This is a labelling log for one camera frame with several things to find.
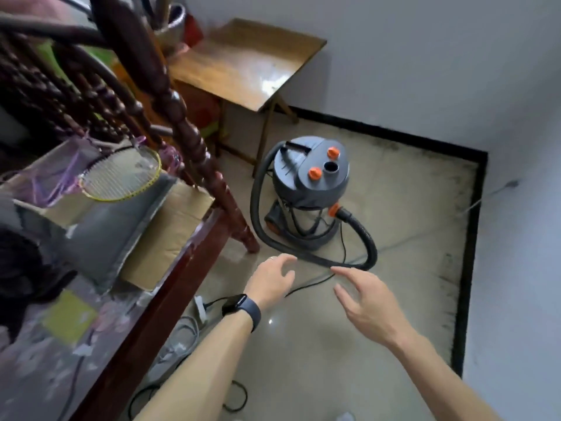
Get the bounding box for black baseboard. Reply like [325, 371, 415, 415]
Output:
[287, 107, 490, 378]

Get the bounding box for dark red wooden bed frame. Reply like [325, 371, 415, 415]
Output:
[0, 0, 262, 421]

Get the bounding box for yellow rimmed badminton racket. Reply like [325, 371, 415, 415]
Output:
[77, 144, 164, 203]

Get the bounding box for white rounded power strip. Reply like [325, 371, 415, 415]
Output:
[193, 295, 209, 326]

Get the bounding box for person's left hand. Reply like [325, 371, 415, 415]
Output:
[243, 253, 299, 312]

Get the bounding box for grey cushion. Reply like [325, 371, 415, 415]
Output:
[13, 170, 179, 295]

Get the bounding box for grey cable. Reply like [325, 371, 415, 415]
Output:
[376, 180, 521, 256]

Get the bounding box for red plastic stool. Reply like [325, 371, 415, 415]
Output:
[183, 15, 205, 49]

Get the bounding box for white power strip cable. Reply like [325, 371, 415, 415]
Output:
[148, 315, 203, 370]

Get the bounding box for black cloth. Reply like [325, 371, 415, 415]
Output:
[0, 227, 78, 343]

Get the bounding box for grey vacuum cleaner orange knobs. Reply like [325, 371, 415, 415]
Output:
[262, 135, 352, 252]

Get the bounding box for person's left forearm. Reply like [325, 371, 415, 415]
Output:
[133, 309, 260, 421]

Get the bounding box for steel basin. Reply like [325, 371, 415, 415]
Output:
[144, 2, 190, 51]

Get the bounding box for black vacuum hose with nozzle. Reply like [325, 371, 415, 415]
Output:
[250, 142, 379, 272]

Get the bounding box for black power cord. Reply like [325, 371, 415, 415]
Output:
[127, 223, 348, 413]

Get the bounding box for person's right forearm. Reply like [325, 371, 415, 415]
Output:
[390, 333, 503, 421]

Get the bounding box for yellow card sheet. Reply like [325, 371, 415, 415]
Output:
[41, 289, 100, 347]

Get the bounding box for brown cardboard box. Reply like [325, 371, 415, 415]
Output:
[119, 182, 216, 293]

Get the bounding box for purple plastic strings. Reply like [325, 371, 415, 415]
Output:
[30, 134, 185, 208]

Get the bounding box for pink plastic basin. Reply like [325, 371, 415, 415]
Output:
[0, 0, 58, 19]

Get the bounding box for black smartwatch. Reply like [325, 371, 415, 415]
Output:
[221, 293, 263, 333]

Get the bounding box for person's right hand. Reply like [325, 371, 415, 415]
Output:
[331, 266, 415, 350]

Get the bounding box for wooden folding table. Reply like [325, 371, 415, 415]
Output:
[166, 18, 328, 178]

